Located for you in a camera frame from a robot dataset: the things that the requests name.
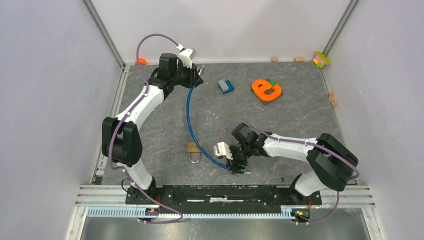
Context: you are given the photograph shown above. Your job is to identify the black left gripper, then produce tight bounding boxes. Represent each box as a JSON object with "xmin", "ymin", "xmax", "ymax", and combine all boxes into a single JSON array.
[{"xmin": 170, "ymin": 61, "xmax": 203, "ymax": 89}]

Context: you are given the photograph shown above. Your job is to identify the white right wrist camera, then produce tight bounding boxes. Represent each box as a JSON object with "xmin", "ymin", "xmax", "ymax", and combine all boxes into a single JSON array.
[{"xmin": 213, "ymin": 141, "xmax": 233, "ymax": 160}]

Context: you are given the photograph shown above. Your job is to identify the blue cable lock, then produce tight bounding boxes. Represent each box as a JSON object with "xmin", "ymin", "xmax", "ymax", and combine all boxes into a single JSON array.
[{"xmin": 185, "ymin": 64, "xmax": 253, "ymax": 175}]

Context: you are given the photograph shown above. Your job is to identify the small wooden block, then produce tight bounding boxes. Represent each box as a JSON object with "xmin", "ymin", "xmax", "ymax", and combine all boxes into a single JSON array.
[
  {"xmin": 270, "ymin": 56, "xmax": 279, "ymax": 63},
  {"xmin": 294, "ymin": 56, "xmax": 305, "ymax": 62}
]

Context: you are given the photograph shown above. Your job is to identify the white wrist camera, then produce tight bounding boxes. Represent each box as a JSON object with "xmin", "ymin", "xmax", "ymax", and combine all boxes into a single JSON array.
[
  {"xmin": 213, "ymin": 141, "xmax": 233, "ymax": 160},
  {"xmin": 176, "ymin": 44, "xmax": 197, "ymax": 69}
]

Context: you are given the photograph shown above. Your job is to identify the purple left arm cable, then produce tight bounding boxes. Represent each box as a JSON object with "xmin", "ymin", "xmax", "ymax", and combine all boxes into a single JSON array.
[{"xmin": 107, "ymin": 33, "xmax": 185, "ymax": 225}]

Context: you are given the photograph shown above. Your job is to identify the orange round cap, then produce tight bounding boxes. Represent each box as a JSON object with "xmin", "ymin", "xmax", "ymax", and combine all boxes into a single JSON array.
[{"xmin": 134, "ymin": 57, "xmax": 147, "ymax": 65}]

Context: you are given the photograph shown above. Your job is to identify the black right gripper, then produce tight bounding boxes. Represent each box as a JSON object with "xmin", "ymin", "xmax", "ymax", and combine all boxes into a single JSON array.
[{"xmin": 224, "ymin": 142, "xmax": 252, "ymax": 175}]

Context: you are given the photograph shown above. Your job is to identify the brass padlock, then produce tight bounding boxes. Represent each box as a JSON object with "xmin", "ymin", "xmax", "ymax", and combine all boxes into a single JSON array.
[{"xmin": 187, "ymin": 141, "xmax": 202, "ymax": 164}]

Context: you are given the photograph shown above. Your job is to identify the curved wooden block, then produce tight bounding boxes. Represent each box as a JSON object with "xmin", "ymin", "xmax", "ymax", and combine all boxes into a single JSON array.
[{"xmin": 328, "ymin": 92, "xmax": 338, "ymax": 108}]

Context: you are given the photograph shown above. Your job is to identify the stacked coloured toy bricks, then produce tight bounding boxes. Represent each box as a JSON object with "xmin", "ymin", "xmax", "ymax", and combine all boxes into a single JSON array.
[{"xmin": 312, "ymin": 51, "xmax": 331, "ymax": 69}]

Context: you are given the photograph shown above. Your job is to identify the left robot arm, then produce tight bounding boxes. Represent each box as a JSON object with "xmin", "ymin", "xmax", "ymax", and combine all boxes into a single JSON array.
[{"xmin": 101, "ymin": 48, "xmax": 204, "ymax": 204}]

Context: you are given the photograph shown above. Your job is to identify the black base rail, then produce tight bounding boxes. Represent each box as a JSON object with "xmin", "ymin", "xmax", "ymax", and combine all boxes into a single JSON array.
[{"xmin": 125, "ymin": 184, "xmax": 322, "ymax": 215}]

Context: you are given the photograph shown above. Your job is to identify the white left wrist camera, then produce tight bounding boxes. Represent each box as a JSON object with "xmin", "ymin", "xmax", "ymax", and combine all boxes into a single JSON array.
[{"xmin": 176, "ymin": 44, "xmax": 197, "ymax": 69}]

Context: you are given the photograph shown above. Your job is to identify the small key on ring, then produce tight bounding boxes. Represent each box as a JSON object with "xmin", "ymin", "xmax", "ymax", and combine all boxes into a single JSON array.
[{"xmin": 248, "ymin": 118, "xmax": 256, "ymax": 128}]

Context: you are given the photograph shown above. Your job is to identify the light blue cable duct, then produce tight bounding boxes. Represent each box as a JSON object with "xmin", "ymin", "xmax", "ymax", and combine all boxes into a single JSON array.
[{"xmin": 86, "ymin": 206, "xmax": 294, "ymax": 219}]

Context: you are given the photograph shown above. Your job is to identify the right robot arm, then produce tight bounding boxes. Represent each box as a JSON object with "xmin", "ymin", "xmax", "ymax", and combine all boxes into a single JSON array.
[{"xmin": 214, "ymin": 123, "xmax": 359, "ymax": 204}]

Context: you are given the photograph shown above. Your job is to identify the orange letter e block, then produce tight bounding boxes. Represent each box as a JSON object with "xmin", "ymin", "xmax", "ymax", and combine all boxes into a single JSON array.
[{"xmin": 251, "ymin": 79, "xmax": 283, "ymax": 102}]

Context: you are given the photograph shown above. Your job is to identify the blue toy brick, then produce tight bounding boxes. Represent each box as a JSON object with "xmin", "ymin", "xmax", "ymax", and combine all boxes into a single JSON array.
[{"xmin": 217, "ymin": 79, "xmax": 234, "ymax": 95}]

